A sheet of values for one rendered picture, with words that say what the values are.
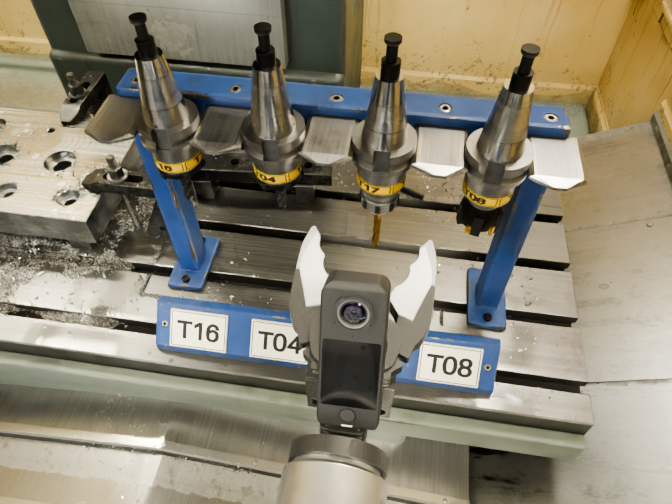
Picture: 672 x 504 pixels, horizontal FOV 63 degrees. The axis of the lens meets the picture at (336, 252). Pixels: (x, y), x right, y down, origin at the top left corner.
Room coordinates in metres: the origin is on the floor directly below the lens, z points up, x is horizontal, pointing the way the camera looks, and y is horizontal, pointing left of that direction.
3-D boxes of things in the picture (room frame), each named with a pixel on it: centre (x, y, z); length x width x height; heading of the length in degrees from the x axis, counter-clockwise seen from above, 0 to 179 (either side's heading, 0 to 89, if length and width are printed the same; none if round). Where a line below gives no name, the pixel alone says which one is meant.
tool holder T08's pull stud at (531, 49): (0.40, -0.16, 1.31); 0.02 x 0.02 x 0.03
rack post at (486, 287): (0.45, -0.22, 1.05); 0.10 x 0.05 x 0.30; 171
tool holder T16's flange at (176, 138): (0.45, 0.17, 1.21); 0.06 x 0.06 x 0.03
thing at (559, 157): (0.39, -0.21, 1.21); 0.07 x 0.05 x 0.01; 171
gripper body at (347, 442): (0.18, -0.01, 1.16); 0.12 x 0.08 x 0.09; 171
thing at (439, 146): (0.41, -0.10, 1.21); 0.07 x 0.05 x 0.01; 171
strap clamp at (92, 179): (0.59, 0.31, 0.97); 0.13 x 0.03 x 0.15; 81
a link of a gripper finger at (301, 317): (0.24, 0.01, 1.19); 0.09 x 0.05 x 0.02; 16
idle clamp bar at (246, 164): (0.67, 0.13, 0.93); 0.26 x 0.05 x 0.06; 86
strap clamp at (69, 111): (0.80, 0.44, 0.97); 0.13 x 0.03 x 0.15; 171
